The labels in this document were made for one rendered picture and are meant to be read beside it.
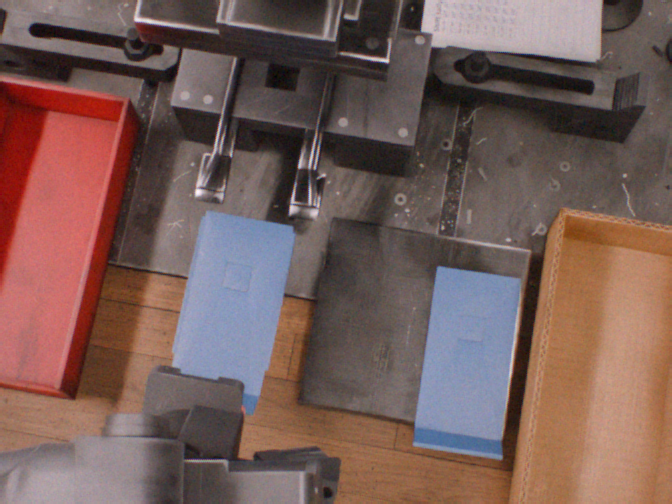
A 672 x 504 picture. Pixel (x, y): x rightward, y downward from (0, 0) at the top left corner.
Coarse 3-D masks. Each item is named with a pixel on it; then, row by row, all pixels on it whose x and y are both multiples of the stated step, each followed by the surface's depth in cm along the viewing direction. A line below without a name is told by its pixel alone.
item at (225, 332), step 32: (224, 224) 98; (256, 224) 98; (224, 256) 98; (256, 256) 98; (192, 288) 97; (224, 288) 97; (256, 288) 97; (192, 320) 97; (224, 320) 97; (256, 320) 97; (192, 352) 96; (224, 352) 96; (256, 352) 96; (256, 384) 95
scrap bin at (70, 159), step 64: (0, 128) 109; (64, 128) 110; (128, 128) 106; (0, 192) 108; (64, 192) 108; (0, 256) 107; (64, 256) 107; (0, 320) 106; (64, 320) 106; (0, 384) 102; (64, 384) 100
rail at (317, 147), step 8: (328, 80) 102; (328, 88) 102; (328, 96) 101; (328, 104) 101; (320, 112) 101; (320, 120) 101; (320, 128) 101; (320, 136) 101; (320, 144) 100; (312, 152) 100; (320, 152) 102; (312, 160) 100; (312, 168) 100
